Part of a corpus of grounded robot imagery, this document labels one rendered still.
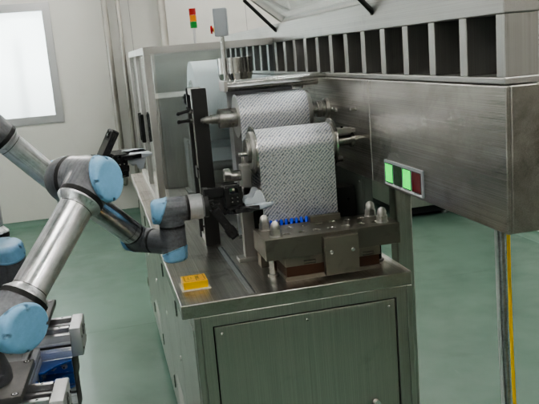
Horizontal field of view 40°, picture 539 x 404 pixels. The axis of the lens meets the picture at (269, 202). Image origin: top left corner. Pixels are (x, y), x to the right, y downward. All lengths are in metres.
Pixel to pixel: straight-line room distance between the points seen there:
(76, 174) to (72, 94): 5.83
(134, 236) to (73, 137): 5.55
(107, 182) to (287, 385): 0.76
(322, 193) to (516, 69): 0.92
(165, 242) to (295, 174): 0.44
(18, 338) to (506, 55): 1.18
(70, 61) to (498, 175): 6.45
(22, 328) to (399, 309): 1.04
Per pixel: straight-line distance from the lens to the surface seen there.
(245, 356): 2.08
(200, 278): 2.13
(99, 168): 1.87
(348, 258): 2.11
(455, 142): 1.72
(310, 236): 2.08
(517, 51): 1.55
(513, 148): 1.54
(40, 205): 7.85
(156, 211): 2.15
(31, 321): 1.75
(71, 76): 7.71
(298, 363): 2.13
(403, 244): 2.56
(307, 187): 2.26
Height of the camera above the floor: 1.54
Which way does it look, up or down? 11 degrees down
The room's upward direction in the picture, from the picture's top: 5 degrees counter-clockwise
